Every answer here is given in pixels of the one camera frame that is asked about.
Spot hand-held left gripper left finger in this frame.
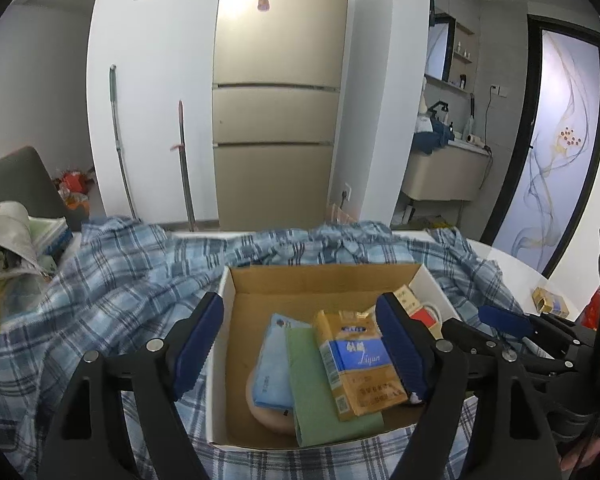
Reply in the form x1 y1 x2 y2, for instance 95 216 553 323
40 291 226 480

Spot gold refrigerator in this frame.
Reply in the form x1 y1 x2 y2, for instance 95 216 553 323
212 0 351 233

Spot red iced tea bottle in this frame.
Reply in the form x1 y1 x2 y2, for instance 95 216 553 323
579 282 600 331

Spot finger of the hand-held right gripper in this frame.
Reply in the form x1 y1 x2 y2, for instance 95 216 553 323
477 305 598 348
440 319 573 378

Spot blue clothing on vanity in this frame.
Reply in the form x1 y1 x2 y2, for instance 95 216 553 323
412 117 456 155

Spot red bags on floor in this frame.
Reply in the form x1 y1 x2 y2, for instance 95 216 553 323
55 170 96 208

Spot beige round vented pad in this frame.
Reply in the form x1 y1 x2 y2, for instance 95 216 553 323
249 375 298 433

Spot yellow cigarette carton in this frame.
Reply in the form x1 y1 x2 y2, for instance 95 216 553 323
313 310 411 422

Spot grey chair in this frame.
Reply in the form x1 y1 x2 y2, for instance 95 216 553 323
0 146 83 233

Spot bathroom mirror cabinet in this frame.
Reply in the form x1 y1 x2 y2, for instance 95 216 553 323
426 12 457 83

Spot person's right hand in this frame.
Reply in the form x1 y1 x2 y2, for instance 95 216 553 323
560 437 600 471

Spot blue plaid cloth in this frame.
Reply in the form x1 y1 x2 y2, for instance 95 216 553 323
0 216 536 480

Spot black framed glass door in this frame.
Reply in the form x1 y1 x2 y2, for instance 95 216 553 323
480 14 600 278

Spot cardboard box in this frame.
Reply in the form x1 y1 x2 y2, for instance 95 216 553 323
206 262 463 450

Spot beige bathroom vanity cabinet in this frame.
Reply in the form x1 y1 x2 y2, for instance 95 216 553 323
400 142 493 203

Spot blue tissue pack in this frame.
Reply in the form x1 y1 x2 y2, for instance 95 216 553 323
252 313 313 409

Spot crumpled white plastic bag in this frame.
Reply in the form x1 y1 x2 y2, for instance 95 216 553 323
0 201 46 281

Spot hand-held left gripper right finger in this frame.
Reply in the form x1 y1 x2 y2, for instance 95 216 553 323
376 292 561 480

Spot blue green book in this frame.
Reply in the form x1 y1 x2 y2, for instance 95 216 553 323
30 217 73 261

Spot dark broom handle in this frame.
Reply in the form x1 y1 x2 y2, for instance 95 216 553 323
170 100 197 231

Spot small yellow blue box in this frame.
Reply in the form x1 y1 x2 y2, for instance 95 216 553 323
532 286 572 318

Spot cream red cigarette carton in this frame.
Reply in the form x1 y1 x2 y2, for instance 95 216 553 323
394 285 443 341

